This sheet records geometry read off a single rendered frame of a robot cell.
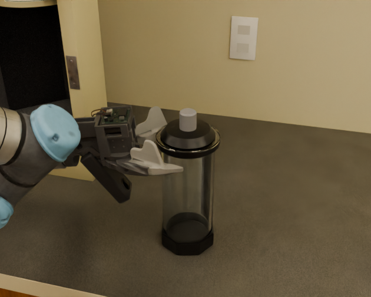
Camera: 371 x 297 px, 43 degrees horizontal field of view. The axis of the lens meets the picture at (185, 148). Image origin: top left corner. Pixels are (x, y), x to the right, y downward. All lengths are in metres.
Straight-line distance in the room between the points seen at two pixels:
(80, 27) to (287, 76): 0.60
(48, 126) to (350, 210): 0.65
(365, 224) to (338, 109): 0.43
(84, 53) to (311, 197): 0.56
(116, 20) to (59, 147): 0.78
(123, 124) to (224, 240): 0.31
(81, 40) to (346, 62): 0.68
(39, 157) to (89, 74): 0.38
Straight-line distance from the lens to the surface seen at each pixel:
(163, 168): 0.73
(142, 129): 0.83
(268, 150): 1.20
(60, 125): 0.66
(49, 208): 1.03
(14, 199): 0.74
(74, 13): 0.93
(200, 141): 0.75
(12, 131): 0.64
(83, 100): 0.99
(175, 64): 1.36
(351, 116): 1.36
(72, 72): 0.97
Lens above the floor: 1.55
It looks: 31 degrees down
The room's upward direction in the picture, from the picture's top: straight up
